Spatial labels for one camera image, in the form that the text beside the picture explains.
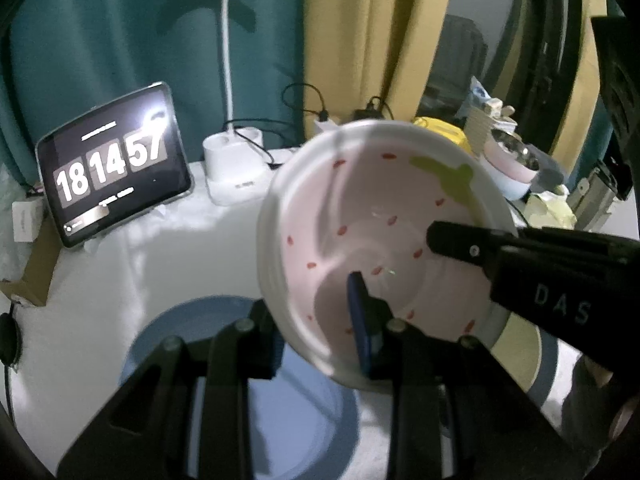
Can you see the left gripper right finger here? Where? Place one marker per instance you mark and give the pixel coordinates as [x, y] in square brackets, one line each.
[495, 430]

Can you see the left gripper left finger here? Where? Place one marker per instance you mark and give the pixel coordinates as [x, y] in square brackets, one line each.
[143, 432]

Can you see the cream bowl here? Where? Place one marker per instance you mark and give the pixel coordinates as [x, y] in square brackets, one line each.
[519, 351]

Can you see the light blue plate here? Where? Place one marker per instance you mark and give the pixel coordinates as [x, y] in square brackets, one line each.
[302, 424]

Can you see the pink strawberry bowl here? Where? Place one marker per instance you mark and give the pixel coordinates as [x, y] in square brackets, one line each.
[360, 198]

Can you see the large dark blue bowl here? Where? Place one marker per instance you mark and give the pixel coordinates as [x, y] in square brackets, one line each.
[544, 379]

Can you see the yellow tissue pack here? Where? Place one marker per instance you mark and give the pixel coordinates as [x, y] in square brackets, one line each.
[549, 211]

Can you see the grey folded cloth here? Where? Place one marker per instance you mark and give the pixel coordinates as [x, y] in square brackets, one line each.
[549, 176]

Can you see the pale blue bowl in stack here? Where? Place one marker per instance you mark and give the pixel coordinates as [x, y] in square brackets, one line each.
[509, 188]

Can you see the pink bowl in stack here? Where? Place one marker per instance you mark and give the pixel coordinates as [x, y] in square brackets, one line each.
[511, 163]

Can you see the steel bowl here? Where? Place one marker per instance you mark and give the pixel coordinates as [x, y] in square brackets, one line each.
[510, 144]

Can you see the yellow curtain right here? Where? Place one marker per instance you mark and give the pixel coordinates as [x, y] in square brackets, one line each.
[579, 106]

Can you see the yellow curtain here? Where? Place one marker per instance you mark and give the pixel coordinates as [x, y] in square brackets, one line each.
[357, 49]
[579, 106]

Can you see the cardboard box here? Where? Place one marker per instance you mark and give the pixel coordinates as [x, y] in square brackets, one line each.
[34, 285]

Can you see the white storage basket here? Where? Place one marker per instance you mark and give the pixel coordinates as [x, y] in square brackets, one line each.
[481, 113]

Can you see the yellow wipes pack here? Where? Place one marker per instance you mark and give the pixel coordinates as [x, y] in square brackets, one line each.
[445, 129]

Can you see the clear plastic bag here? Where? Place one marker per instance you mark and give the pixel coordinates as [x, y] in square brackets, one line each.
[13, 255]

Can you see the small white box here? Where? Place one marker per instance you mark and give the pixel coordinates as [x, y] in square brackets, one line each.
[27, 217]

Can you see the black power adapter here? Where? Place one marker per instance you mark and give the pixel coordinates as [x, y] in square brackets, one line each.
[371, 112]

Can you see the white desk lamp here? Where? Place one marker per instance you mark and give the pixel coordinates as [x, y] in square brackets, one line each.
[238, 168]

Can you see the tablet showing clock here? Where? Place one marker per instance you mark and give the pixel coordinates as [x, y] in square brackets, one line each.
[115, 162]

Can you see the white phone charger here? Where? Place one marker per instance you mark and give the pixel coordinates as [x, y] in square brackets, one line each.
[323, 126]

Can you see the yellow curtain left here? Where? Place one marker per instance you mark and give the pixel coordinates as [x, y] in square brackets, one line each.
[357, 49]

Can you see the teal curtain left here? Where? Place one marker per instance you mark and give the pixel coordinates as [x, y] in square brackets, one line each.
[61, 58]

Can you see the black round puck with cable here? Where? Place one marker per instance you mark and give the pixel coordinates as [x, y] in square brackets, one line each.
[11, 352]

